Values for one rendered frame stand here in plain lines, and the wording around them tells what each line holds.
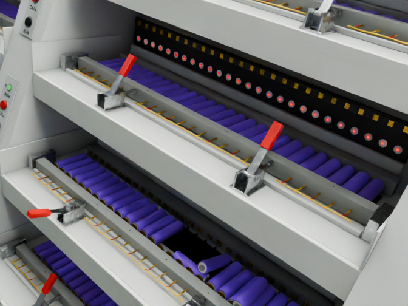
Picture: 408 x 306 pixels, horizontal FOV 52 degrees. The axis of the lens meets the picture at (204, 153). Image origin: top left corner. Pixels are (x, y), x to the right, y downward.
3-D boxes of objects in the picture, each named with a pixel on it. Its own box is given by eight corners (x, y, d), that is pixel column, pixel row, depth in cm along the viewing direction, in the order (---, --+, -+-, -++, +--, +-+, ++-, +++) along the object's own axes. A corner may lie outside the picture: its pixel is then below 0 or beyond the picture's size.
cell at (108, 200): (134, 197, 76) (105, 210, 72) (128, 192, 77) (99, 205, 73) (135, 189, 75) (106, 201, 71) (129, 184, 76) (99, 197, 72)
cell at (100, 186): (120, 186, 78) (91, 198, 74) (114, 182, 79) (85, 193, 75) (121, 178, 78) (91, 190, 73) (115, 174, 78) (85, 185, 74)
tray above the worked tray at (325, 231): (345, 303, 43) (397, 195, 36) (33, 95, 74) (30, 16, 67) (404, 224, 58) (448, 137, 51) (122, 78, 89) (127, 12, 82)
